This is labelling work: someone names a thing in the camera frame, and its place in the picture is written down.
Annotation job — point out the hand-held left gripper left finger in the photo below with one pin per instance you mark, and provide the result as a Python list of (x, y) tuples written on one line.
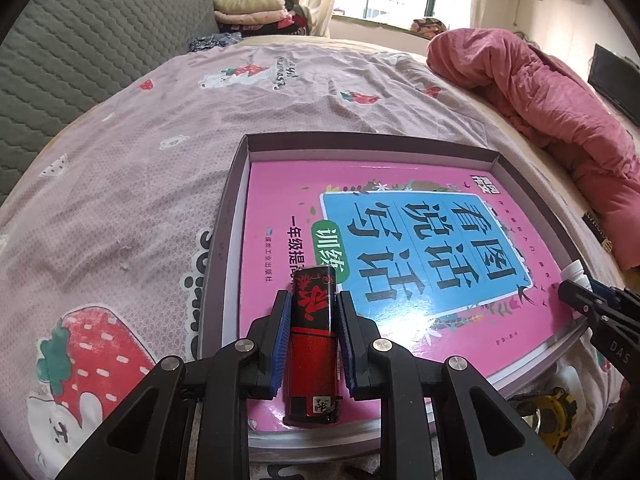
[(280, 345)]

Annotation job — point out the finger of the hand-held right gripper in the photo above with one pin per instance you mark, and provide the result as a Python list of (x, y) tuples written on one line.
[(615, 345), (625, 302)]

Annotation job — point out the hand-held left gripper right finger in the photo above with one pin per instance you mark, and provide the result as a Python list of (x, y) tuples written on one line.
[(346, 345)]

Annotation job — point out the red and black lighter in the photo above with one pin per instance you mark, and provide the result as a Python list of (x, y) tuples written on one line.
[(312, 355)]

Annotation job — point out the white pill bottle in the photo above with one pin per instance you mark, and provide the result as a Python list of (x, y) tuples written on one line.
[(576, 274)]

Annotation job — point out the yellow tape measure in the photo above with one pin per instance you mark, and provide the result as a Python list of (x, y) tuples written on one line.
[(552, 412)]

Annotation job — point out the grey cardboard box tray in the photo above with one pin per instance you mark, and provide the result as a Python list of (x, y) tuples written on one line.
[(234, 200)]

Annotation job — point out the black slim box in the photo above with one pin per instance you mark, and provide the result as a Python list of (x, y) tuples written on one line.
[(599, 232)]

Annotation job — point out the pink and blue book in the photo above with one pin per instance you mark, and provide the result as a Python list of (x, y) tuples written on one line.
[(280, 240)]

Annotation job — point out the printed pink bedsheet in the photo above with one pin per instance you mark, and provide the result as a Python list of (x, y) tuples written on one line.
[(150, 185)]

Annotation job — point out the black television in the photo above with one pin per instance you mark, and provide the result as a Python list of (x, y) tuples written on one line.
[(612, 80)]

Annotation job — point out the pink quilt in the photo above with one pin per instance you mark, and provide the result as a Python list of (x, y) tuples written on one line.
[(540, 95)]

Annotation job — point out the blue patterned cloth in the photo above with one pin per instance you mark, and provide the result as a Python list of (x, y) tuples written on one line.
[(215, 43)]

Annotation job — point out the folded clothes pile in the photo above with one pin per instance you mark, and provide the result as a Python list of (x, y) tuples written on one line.
[(270, 26)]

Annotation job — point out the brown item on windowsill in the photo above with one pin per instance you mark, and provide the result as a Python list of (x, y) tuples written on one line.
[(429, 26)]

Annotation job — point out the pink folded garment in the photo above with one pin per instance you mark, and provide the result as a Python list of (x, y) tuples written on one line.
[(250, 16)]

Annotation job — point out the grey quilted headboard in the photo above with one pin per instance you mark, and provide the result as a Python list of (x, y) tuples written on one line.
[(75, 45)]

